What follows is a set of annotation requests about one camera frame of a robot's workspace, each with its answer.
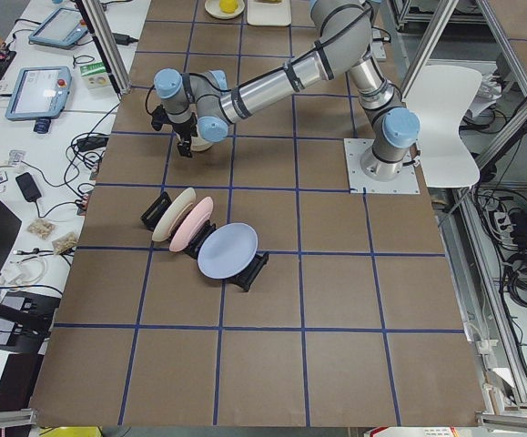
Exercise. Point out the black power adapter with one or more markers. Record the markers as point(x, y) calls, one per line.
point(124, 39)

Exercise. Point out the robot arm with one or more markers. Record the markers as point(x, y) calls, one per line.
point(201, 105)

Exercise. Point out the white ceramic bowl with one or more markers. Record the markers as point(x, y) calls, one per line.
point(199, 144)

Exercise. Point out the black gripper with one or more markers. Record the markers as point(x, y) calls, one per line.
point(186, 133)

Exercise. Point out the green white box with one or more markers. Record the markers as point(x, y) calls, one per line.
point(94, 75)

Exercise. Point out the far teach pendant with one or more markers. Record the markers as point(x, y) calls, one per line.
point(64, 28)

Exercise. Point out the black phone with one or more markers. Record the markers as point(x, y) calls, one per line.
point(28, 187)

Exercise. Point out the white flat plate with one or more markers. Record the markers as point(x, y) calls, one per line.
point(213, 8)

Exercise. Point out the black plate rack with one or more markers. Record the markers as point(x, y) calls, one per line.
point(244, 279)

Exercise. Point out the teach pendant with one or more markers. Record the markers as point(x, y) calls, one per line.
point(39, 92)
point(64, 28)

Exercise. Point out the white rectangular tray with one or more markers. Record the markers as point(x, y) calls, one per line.
point(268, 13)

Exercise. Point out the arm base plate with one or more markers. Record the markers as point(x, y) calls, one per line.
point(367, 175)
point(378, 44)

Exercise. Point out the pink plate in rack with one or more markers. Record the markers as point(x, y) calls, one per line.
point(191, 225)

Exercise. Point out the near teach pendant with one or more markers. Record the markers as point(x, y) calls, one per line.
point(39, 92)

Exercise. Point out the light blue plate in rack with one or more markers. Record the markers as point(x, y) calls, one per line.
point(228, 250)

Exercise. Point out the cream plate in rack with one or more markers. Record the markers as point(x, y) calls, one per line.
point(174, 214)

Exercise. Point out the white chair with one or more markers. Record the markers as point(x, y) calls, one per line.
point(440, 97)

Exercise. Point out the aluminium frame post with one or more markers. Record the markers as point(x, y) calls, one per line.
point(97, 25)

